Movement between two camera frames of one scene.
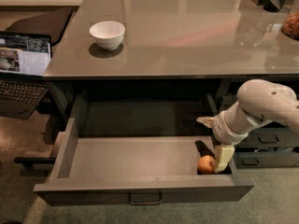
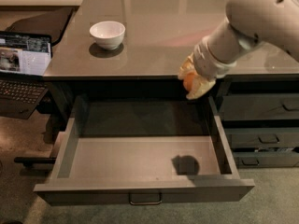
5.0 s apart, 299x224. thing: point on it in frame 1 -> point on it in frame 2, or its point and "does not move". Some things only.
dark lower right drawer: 267,159 does not move
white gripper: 222,131 -> 204,63
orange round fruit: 206,163 -> 188,80
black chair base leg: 29,161 does not move
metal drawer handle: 137,203 does not move
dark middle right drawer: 270,137 does not move
